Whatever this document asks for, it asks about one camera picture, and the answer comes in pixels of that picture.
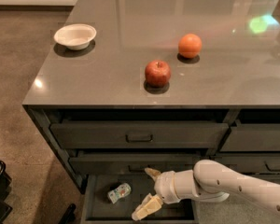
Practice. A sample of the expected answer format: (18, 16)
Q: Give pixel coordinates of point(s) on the middle right grey drawer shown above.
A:
(251, 164)

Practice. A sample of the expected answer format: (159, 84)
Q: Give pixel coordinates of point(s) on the white green 7up can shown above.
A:
(119, 192)

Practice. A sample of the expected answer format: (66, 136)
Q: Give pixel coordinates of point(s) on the grey counter cabinet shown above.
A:
(235, 76)

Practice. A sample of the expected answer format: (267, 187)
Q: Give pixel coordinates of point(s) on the white paper bowl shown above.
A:
(75, 36)

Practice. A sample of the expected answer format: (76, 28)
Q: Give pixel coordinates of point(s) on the black object on floor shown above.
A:
(69, 214)

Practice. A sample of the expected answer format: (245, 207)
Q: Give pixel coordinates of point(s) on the middle left grey drawer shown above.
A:
(131, 163)

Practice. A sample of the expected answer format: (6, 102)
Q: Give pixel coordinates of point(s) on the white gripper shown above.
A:
(165, 186)

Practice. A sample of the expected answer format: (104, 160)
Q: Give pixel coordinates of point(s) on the top left grey drawer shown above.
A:
(138, 134)

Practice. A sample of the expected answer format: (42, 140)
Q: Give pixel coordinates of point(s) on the top right grey drawer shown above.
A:
(253, 137)

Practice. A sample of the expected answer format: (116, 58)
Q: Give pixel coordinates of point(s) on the open bottom left drawer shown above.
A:
(98, 209)

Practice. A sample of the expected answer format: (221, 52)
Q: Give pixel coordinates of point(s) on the red apple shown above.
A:
(157, 73)

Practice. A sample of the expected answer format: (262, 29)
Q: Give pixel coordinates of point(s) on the orange fruit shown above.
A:
(189, 46)

